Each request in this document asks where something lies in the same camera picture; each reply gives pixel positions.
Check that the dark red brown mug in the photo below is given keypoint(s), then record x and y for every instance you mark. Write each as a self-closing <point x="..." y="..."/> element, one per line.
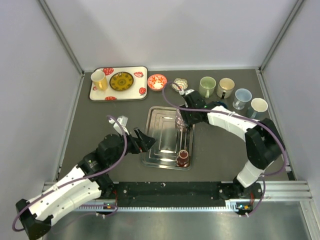
<point x="183" y="158"/>

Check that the small flower shaped bowl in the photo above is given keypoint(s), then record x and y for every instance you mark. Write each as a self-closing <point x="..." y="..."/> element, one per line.
<point x="179" y="83"/>

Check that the grey blue mug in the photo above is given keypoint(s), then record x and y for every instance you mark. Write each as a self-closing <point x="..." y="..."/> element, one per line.
<point x="257" y="108"/>

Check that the metal tray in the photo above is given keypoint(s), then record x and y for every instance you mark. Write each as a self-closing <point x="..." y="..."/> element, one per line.
<point x="170" y="140"/>

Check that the pale blue footed mug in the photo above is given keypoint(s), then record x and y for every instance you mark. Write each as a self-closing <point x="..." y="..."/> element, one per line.
<point x="241" y="97"/>

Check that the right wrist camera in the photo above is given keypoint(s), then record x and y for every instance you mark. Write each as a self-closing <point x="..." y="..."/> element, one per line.
<point x="184" y="92"/>

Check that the lilac mug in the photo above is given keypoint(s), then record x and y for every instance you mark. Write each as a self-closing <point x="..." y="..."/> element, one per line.
<point x="179" y="122"/>

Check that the strawberry pattern tray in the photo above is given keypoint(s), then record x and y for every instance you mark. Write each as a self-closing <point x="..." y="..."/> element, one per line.
<point x="109" y="84"/>

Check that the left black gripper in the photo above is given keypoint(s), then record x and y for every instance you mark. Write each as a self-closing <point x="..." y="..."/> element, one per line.
<point x="138" y="146"/>

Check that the cream speckled mug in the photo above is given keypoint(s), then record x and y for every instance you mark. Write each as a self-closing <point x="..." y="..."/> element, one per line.
<point x="225" y="88"/>

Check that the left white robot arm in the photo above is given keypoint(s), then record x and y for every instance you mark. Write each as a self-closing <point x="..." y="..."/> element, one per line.
<point x="88" y="180"/>

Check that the yellow patterned plate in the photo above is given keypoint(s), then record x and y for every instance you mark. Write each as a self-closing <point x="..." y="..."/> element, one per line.
<point x="121" y="81"/>

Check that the red patterned bowl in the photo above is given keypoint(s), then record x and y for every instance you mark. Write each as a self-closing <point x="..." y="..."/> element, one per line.
<point x="156" y="82"/>

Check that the light green mug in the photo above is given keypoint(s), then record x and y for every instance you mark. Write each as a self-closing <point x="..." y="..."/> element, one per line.
<point x="207" y="86"/>

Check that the dark blue mug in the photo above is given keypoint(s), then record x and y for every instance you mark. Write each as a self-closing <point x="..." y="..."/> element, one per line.
<point x="221" y="103"/>

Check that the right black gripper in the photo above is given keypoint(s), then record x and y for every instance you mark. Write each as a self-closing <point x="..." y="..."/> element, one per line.
<point x="187" y="120"/>

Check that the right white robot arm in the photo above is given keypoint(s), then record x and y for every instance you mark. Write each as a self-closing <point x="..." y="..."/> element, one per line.
<point x="262" y="140"/>

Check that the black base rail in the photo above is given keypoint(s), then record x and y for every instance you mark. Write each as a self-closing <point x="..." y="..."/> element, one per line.
<point x="175" y="194"/>

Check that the yellow mug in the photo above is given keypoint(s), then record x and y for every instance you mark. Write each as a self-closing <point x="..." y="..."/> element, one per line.
<point x="99" y="80"/>

